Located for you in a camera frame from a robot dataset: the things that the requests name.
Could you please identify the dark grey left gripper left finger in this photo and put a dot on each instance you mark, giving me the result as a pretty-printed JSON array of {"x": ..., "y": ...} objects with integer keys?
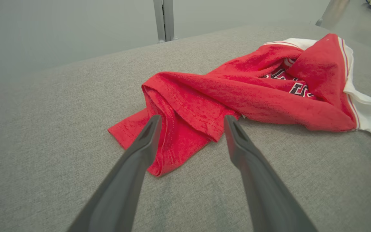
[{"x": 121, "y": 193}]

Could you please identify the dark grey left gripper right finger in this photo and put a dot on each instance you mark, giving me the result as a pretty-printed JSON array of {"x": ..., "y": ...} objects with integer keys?
[{"x": 269, "y": 199}]

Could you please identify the red basketball jersey white sleeves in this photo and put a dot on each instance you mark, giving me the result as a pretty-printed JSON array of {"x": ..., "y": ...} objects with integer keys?
[{"x": 237, "y": 93}]

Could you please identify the grey fabric sofa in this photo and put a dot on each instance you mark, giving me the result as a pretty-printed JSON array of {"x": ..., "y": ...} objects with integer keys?
[{"x": 60, "y": 135}]

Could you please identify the blurry grey metal leg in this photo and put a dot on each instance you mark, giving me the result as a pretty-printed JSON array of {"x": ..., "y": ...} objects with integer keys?
[{"x": 333, "y": 11}]

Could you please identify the grey double metal post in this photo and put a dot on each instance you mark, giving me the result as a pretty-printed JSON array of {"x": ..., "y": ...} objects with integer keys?
[{"x": 164, "y": 19}]

